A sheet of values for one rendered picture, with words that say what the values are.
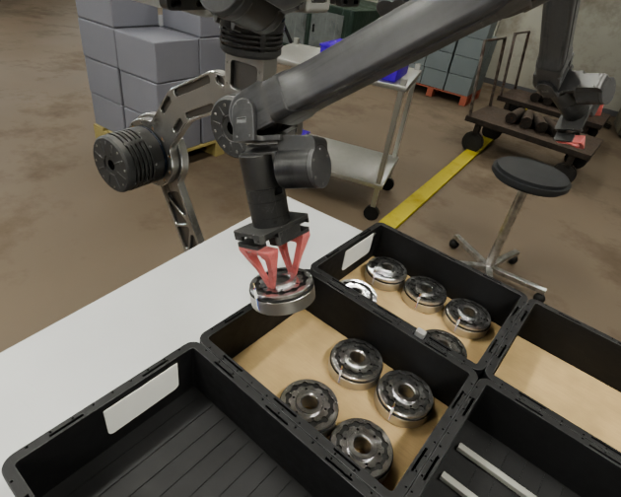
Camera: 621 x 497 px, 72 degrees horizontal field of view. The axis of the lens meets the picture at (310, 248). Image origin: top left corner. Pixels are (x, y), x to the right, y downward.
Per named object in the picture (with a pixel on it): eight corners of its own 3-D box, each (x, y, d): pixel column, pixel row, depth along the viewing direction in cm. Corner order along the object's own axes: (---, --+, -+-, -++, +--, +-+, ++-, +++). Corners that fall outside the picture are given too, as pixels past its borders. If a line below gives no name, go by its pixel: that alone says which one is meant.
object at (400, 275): (359, 267, 108) (359, 265, 108) (382, 253, 114) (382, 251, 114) (391, 288, 103) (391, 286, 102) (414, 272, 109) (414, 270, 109)
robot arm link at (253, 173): (252, 142, 64) (229, 150, 59) (292, 139, 60) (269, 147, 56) (261, 187, 66) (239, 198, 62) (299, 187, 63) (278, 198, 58)
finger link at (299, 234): (317, 272, 69) (309, 217, 66) (287, 292, 64) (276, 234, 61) (287, 265, 73) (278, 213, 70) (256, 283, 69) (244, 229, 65)
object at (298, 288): (237, 290, 68) (236, 286, 68) (280, 264, 75) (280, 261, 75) (282, 307, 62) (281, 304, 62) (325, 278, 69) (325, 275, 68)
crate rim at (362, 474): (194, 347, 74) (194, 337, 73) (306, 274, 95) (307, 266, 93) (391, 518, 56) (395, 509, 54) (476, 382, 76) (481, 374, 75)
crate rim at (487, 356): (306, 274, 95) (307, 265, 93) (377, 228, 115) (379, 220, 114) (476, 382, 76) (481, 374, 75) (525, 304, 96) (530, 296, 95)
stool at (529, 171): (551, 277, 270) (611, 175, 230) (530, 337, 222) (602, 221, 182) (454, 237, 296) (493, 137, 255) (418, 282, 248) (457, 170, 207)
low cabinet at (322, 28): (395, 59, 787) (407, 9, 740) (344, 72, 652) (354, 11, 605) (305, 35, 870) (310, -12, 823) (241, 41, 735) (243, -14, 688)
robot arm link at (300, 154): (268, 107, 65) (231, 99, 57) (336, 100, 59) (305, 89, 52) (270, 187, 67) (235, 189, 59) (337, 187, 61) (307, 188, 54)
